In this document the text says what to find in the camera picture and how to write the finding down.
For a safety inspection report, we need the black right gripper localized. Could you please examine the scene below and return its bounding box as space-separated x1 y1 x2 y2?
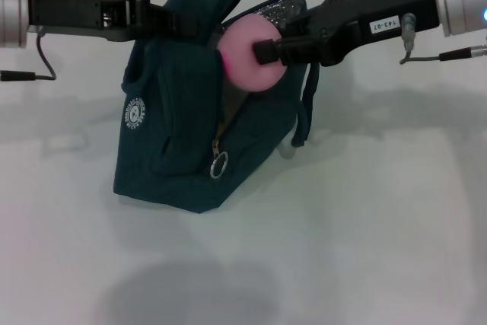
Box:
253 0 439 69

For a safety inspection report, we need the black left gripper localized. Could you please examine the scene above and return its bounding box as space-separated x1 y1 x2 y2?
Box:
26 0 215 43

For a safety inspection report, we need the pink toy peach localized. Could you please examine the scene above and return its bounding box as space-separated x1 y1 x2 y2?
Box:
218 14 288 94

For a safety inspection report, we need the dark teal insulated lunch bag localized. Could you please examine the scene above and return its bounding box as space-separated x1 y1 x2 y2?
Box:
113 0 321 215

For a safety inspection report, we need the dark left arm cable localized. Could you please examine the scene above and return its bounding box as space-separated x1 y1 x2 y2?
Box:
0 33 58 83

